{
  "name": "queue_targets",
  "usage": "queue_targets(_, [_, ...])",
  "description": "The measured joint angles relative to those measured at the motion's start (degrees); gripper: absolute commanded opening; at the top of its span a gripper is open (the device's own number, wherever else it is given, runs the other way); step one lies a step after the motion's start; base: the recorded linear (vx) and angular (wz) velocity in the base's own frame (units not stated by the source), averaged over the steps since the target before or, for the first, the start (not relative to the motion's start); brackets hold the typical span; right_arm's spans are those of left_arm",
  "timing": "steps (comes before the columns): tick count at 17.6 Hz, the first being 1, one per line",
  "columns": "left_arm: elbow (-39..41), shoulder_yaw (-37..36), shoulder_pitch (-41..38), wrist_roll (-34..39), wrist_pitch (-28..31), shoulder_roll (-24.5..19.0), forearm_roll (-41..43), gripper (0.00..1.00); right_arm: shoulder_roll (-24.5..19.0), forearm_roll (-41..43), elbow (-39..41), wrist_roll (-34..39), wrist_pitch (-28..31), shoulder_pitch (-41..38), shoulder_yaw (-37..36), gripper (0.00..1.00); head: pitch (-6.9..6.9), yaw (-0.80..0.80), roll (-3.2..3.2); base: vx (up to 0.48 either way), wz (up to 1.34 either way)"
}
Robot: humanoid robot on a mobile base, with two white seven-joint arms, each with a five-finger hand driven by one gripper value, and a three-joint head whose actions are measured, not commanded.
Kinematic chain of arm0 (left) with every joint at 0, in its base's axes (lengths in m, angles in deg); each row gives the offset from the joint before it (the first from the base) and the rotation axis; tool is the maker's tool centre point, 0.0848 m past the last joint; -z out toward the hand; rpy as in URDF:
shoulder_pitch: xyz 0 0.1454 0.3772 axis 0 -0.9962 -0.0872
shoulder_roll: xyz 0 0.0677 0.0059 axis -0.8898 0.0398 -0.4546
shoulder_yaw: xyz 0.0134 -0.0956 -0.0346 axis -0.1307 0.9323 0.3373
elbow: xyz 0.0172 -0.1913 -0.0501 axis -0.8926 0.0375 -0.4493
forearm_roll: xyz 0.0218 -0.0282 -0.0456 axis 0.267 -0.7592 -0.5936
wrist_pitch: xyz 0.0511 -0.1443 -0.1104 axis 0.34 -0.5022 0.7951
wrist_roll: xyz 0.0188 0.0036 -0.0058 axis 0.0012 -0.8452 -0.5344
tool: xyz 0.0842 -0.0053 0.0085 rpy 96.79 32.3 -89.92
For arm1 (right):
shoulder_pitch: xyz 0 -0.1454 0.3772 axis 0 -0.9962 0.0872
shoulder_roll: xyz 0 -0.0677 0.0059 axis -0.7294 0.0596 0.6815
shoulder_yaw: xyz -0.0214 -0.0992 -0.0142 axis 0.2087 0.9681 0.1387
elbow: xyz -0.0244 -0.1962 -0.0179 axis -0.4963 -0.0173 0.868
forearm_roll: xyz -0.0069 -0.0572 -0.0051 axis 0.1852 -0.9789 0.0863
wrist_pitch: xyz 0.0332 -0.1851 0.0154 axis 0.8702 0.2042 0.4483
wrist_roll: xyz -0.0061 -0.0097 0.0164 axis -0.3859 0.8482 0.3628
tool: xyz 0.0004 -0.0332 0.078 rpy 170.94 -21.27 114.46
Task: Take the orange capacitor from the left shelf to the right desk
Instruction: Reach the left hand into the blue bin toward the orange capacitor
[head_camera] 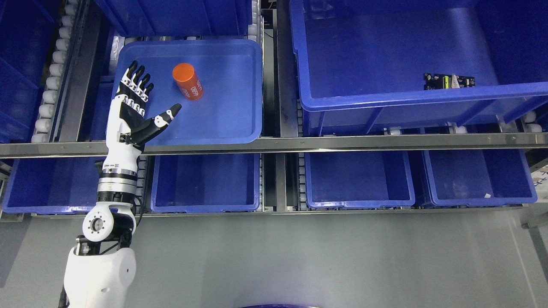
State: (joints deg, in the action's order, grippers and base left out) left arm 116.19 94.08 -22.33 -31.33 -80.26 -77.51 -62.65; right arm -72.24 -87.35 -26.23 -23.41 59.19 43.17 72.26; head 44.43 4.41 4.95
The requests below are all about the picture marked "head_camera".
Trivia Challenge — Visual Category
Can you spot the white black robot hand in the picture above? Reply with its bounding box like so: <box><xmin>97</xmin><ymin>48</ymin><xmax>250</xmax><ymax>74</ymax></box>
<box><xmin>102</xmin><ymin>61</ymin><xmax>182</xmax><ymax>172</ymax></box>

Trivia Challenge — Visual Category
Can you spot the orange cylindrical capacitor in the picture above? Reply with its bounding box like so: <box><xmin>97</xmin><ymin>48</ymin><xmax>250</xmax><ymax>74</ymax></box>
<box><xmin>172</xmin><ymin>62</ymin><xmax>204</xmax><ymax>101</ymax></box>

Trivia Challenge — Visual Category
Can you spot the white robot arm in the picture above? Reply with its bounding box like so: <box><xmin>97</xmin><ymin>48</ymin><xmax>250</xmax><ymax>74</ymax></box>
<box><xmin>58</xmin><ymin>158</ymin><xmax>138</xmax><ymax>308</ymax></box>

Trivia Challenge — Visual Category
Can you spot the blue bin lower far left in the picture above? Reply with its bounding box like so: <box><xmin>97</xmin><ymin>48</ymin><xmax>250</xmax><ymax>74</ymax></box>
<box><xmin>2</xmin><ymin>157</ymin><xmax>103</xmax><ymax>215</ymax></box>

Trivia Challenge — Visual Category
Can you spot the white roller track left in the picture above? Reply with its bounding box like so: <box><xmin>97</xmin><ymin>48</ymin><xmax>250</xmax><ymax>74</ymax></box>
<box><xmin>30</xmin><ymin>0</ymin><xmax>80</xmax><ymax>143</ymax></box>

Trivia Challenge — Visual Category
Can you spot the blue bin lower centre left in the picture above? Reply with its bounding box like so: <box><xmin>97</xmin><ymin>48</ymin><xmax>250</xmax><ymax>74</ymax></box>
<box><xmin>149</xmin><ymin>154</ymin><xmax>260</xmax><ymax>213</ymax></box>

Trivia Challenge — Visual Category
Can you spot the shallow blue tray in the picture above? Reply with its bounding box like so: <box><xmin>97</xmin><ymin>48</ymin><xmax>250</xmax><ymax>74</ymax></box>
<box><xmin>115</xmin><ymin>39</ymin><xmax>262</xmax><ymax>146</ymax></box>

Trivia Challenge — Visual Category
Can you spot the blue bin upper centre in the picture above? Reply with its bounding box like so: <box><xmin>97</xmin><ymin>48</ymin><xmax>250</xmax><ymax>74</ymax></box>
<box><xmin>96</xmin><ymin>0</ymin><xmax>255</xmax><ymax>37</ymax></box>

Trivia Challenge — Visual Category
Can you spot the blue bin upper far left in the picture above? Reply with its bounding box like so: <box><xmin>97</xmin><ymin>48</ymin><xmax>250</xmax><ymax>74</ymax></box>
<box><xmin>0</xmin><ymin>0</ymin><xmax>63</xmax><ymax>143</ymax></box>

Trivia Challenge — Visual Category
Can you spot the blue bin lower centre right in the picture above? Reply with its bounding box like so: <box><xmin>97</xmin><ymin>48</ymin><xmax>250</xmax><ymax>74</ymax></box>
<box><xmin>304</xmin><ymin>151</ymin><xmax>416</xmax><ymax>209</ymax></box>

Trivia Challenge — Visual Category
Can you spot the large blue bin upper right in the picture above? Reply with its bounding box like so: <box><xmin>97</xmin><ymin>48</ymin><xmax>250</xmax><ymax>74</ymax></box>
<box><xmin>289</xmin><ymin>0</ymin><xmax>548</xmax><ymax>136</ymax></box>

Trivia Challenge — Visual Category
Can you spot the blue bin lower far right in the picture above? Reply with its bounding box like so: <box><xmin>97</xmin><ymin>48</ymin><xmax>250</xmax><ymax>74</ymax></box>
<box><xmin>416</xmin><ymin>149</ymin><xmax>538</xmax><ymax>208</ymax></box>

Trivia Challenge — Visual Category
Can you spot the steel shelf front rail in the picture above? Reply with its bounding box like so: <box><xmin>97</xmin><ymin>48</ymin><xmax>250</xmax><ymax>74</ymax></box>
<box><xmin>0</xmin><ymin>133</ymin><xmax>548</xmax><ymax>159</ymax></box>

